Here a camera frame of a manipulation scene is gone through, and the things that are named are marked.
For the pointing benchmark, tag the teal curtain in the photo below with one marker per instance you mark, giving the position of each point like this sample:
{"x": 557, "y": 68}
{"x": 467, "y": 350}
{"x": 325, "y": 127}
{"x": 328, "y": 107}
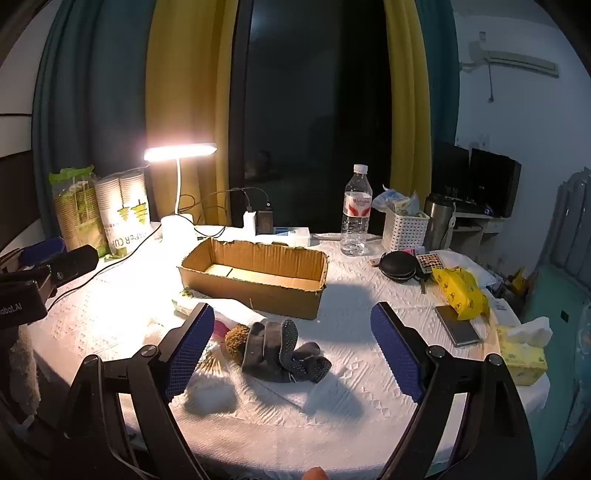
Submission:
{"x": 443, "y": 92}
{"x": 92, "y": 92}

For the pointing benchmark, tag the black monitor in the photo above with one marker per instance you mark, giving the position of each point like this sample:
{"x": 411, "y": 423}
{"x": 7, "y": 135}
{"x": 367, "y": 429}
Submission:
{"x": 494, "y": 180}
{"x": 450, "y": 168}

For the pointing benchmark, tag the person's right hand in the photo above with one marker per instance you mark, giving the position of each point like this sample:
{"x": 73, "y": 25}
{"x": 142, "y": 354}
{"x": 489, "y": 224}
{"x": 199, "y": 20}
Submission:
{"x": 317, "y": 474}

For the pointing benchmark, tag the dark window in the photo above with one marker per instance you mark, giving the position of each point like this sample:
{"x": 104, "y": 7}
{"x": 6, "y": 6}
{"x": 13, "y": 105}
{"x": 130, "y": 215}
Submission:
{"x": 309, "y": 115}

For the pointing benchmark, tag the grey grip sock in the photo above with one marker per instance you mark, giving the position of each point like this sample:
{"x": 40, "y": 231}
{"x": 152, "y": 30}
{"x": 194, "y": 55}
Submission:
{"x": 288, "y": 334}
{"x": 309, "y": 364}

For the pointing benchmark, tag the yellow curtain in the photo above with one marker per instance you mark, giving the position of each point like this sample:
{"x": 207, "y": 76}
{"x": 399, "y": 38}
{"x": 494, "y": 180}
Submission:
{"x": 408, "y": 92}
{"x": 184, "y": 83}

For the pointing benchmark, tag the small red box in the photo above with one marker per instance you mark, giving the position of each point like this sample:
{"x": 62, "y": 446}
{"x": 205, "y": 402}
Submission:
{"x": 408, "y": 250}

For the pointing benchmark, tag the white perforated basket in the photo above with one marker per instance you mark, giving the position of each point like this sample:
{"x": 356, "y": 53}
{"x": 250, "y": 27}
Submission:
{"x": 406, "y": 230}

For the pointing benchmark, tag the white charger plug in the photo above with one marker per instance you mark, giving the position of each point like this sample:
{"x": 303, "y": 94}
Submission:
{"x": 250, "y": 220}

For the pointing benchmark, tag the cardboard box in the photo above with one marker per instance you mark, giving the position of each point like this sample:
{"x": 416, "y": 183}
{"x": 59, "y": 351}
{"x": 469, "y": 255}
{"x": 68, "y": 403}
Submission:
{"x": 258, "y": 295}

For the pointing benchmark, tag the grey ribbed panel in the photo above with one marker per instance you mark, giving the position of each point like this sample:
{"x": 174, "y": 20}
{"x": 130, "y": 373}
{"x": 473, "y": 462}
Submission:
{"x": 568, "y": 221}

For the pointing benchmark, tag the white air conditioner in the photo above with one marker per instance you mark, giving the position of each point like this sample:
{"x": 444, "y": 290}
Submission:
{"x": 508, "y": 57}

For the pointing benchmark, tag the smartphone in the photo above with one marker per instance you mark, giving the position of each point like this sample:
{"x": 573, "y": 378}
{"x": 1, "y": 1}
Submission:
{"x": 457, "y": 325}

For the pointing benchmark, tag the white side table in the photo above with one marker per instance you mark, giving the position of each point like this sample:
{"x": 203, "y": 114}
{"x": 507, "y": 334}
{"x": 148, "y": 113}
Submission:
{"x": 480, "y": 226}

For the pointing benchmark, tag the colourful dotted card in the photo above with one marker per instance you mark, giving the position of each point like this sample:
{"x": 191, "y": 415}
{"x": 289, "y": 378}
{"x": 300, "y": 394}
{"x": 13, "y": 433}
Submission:
{"x": 429, "y": 262}

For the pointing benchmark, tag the black round zip case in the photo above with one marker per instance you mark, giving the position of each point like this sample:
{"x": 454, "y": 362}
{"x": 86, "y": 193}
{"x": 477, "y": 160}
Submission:
{"x": 401, "y": 265}

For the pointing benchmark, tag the steel thermos mug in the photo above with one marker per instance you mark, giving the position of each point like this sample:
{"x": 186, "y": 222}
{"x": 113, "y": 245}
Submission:
{"x": 436, "y": 221}

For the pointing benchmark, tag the small yellow object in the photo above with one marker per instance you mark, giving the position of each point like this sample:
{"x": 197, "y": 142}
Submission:
{"x": 518, "y": 280}

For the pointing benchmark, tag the black charger plug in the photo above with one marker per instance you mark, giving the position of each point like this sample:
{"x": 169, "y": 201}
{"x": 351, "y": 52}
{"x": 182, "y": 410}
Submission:
{"x": 265, "y": 221}

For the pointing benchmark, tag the crumpled clear plastic bag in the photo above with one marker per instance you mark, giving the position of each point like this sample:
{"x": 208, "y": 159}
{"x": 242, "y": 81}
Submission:
{"x": 385, "y": 198}

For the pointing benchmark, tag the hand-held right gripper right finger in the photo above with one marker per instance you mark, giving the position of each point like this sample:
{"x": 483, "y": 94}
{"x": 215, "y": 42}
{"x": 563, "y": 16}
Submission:
{"x": 396, "y": 353}

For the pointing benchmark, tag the white paper cup pack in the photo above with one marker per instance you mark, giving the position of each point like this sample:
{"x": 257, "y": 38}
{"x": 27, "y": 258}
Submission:
{"x": 122, "y": 207}

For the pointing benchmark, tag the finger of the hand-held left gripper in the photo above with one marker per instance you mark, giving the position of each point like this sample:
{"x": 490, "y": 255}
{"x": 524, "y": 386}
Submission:
{"x": 74, "y": 264}
{"x": 41, "y": 251}

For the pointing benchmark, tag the white desk lamp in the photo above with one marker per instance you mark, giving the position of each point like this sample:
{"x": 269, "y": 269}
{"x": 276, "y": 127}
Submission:
{"x": 180, "y": 152}

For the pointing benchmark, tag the clear plastic water bottle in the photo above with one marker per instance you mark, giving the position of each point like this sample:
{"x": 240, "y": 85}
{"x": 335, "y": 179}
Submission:
{"x": 355, "y": 221}

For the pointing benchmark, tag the white waffle towel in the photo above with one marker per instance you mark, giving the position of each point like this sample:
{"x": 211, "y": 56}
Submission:
{"x": 235, "y": 314}

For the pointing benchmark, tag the white power strip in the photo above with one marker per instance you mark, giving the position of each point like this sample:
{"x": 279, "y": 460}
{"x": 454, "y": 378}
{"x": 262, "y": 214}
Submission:
{"x": 293, "y": 236}

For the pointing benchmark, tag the yellow printed packet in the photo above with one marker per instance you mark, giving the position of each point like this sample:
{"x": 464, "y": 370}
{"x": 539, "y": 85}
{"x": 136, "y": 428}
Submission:
{"x": 459, "y": 290}

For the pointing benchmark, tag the white embossed tablecloth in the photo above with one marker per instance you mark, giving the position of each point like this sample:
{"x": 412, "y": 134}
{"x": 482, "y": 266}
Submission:
{"x": 351, "y": 424}

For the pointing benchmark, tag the small pale yellow packet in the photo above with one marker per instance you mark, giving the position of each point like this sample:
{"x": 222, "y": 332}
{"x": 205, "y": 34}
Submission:
{"x": 408, "y": 205}

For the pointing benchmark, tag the green bag of brown cups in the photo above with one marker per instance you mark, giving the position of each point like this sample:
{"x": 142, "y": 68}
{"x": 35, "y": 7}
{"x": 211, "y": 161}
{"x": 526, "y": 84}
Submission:
{"x": 78, "y": 217}

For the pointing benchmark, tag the yellow tissue box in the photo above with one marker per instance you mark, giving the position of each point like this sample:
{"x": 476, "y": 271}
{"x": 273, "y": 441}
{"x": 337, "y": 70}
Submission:
{"x": 521, "y": 360}

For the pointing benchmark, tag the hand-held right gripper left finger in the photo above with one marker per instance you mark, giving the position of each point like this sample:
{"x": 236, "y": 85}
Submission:
{"x": 189, "y": 353}

